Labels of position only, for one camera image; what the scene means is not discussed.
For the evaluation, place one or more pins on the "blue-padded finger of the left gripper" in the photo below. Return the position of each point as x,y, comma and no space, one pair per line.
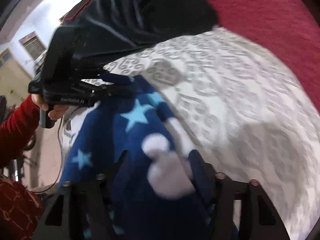
113,85

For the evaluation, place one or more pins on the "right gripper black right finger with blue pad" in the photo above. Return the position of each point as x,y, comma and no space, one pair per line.
237,210

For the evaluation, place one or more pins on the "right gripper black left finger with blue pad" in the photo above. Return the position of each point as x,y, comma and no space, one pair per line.
82,209

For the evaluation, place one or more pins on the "navy fleece mouse-print pants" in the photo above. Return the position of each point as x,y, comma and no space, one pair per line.
158,189

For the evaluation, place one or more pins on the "red sleeved left forearm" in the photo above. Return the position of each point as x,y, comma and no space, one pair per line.
17,130

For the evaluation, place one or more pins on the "dark teal velvet cloth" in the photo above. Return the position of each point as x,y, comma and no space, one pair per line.
102,31

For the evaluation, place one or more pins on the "white grey patterned bedspread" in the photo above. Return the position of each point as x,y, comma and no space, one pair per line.
245,112

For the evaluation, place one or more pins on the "red patterned mattress cover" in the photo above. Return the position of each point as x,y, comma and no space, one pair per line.
285,27

